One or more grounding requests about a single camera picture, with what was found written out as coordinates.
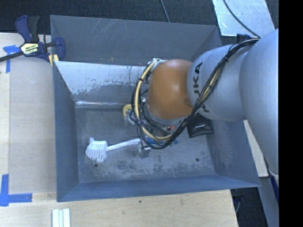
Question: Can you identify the white brush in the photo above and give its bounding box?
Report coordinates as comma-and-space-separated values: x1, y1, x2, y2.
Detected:
85, 137, 143, 163

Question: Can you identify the yellow round object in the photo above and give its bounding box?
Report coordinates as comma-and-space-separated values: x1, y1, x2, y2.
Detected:
122, 104, 134, 119

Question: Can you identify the black pouch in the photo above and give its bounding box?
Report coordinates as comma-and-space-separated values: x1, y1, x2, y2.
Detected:
187, 115, 214, 139

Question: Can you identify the grey metal bin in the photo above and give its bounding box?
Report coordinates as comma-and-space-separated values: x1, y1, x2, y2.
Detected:
49, 15, 262, 202

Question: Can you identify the pale wood board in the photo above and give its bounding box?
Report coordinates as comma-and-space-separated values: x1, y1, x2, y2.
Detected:
9, 55, 58, 195

